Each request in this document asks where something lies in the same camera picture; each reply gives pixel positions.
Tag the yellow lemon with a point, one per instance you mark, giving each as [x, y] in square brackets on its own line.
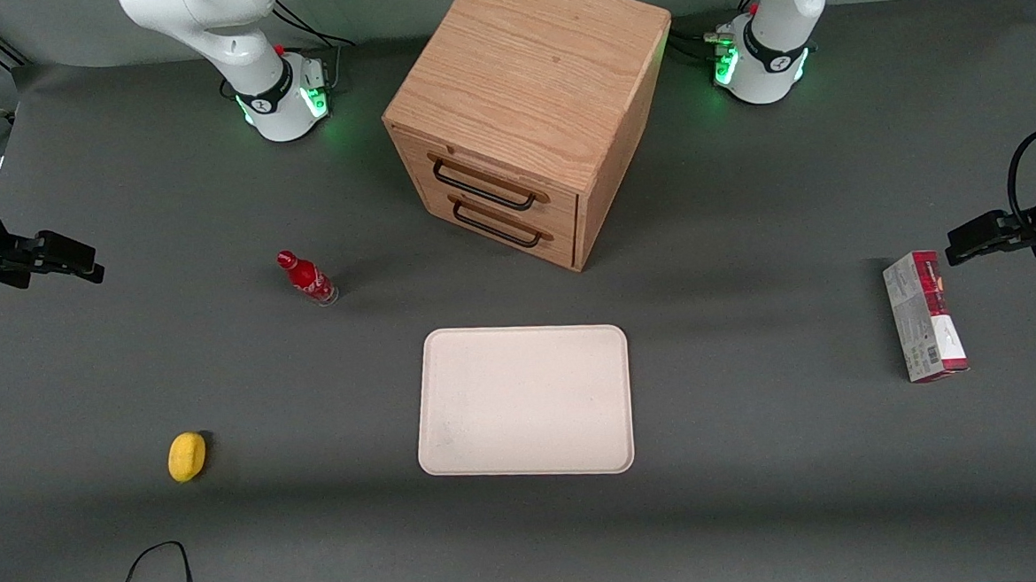
[187, 456]

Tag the red plaid carton box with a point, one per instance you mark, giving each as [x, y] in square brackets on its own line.
[918, 314]

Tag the wooden drawer cabinet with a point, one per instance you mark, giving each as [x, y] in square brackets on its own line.
[533, 68]

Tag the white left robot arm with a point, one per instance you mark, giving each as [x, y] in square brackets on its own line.
[772, 56]

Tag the cream plastic tray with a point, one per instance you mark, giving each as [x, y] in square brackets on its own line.
[524, 401]

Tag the red cola bottle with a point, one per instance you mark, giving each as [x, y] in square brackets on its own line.
[308, 279]

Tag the wooden shelf rack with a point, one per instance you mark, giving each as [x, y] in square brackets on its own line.
[564, 209]

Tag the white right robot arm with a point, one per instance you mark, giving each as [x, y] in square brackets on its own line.
[230, 40]

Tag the wooden drawer front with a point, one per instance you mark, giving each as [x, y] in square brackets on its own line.
[567, 248]

